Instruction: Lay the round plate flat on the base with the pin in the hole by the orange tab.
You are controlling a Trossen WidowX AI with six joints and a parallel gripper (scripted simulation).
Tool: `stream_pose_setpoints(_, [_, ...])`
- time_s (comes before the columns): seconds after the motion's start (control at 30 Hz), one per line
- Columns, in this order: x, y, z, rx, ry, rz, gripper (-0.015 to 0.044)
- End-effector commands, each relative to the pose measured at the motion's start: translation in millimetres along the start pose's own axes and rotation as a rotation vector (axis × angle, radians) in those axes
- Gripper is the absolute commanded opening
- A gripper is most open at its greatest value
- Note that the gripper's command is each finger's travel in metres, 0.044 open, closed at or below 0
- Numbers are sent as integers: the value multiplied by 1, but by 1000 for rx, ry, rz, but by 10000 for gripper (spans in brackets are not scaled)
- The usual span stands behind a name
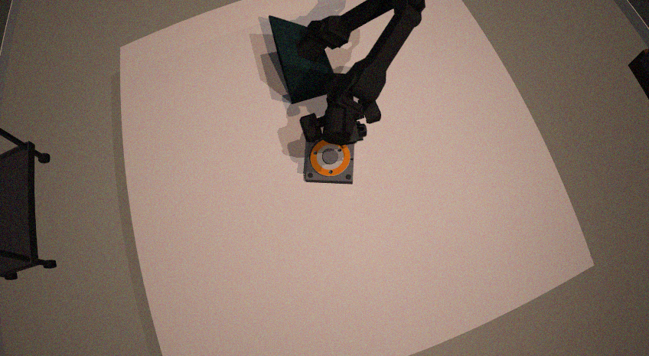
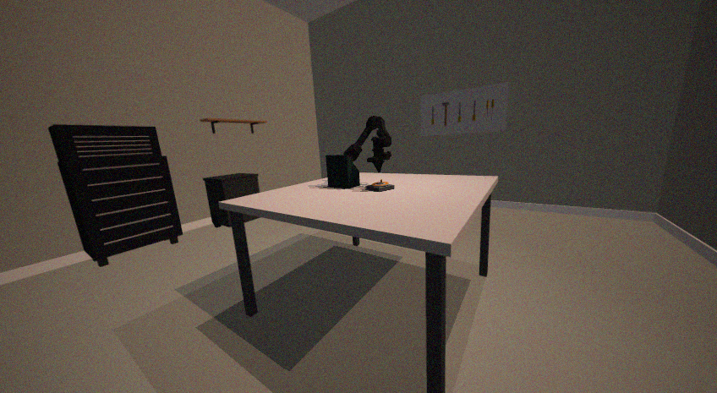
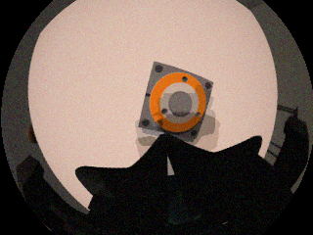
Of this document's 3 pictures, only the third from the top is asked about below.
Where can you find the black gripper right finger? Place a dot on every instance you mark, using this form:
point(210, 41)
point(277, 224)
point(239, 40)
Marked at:
point(196, 169)

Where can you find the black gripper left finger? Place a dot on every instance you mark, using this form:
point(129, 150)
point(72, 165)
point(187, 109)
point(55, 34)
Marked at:
point(146, 179)

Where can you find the orange round plate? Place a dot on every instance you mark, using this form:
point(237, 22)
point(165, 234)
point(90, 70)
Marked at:
point(164, 89)

